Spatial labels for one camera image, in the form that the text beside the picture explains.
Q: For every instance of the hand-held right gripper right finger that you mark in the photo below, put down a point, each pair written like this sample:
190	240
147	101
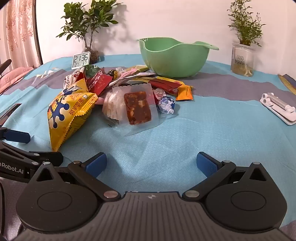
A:
205	162

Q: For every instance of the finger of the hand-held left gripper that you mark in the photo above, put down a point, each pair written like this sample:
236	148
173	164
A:
55	157
18	136

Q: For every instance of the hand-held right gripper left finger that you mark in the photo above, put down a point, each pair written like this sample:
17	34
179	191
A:
96	162

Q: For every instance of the red snack packet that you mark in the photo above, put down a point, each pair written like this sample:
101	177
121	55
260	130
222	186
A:
92	78
103	84

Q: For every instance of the dark gold foil candy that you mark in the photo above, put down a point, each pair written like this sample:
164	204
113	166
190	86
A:
112	73

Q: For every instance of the small pink packet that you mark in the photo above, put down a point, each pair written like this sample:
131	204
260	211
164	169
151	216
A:
128	73

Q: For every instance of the green plastic bowl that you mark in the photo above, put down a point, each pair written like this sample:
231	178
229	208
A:
175	62

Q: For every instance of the red-cased smartphone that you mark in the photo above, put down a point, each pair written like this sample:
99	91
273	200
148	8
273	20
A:
10	113

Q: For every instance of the yellow puffed snack bag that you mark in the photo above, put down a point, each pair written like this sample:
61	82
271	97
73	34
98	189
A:
69	120
78	87

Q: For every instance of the pink cushion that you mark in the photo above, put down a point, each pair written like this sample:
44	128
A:
11	78

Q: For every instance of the white cracker packet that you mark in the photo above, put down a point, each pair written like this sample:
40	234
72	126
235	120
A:
112	104

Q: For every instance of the brown cake in clear wrapper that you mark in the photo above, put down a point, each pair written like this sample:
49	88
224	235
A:
137	107

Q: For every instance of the blue foil candy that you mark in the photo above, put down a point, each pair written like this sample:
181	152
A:
166	105

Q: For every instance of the black curved bar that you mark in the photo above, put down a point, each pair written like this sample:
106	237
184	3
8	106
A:
5	66

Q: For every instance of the orange snack packet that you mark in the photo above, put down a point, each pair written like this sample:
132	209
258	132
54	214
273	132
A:
185	92

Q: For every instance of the white packet with red print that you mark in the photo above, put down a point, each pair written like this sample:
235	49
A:
70	80

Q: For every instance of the silver red foil candy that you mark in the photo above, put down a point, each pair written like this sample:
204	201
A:
159	93

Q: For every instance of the long red packet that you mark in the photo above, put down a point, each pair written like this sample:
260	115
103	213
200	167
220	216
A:
166	84

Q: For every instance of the green snack packet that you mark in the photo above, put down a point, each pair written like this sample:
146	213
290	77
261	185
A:
91	70

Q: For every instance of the white folding phone stand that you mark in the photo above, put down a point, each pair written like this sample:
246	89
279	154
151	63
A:
277	104

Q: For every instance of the clear wrapped candy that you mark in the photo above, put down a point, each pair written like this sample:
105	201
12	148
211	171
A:
120	70

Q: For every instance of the white digital clock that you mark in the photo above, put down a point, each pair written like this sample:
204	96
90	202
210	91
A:
81	60

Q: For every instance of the white flat packet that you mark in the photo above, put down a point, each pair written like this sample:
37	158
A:
143	75

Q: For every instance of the small plant in glass jar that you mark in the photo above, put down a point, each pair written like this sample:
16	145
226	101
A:
242	62

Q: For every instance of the pink floral curtain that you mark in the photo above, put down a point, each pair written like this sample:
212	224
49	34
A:
20	30

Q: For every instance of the leafy plant in glass vase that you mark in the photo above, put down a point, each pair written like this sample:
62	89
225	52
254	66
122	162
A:
76	23

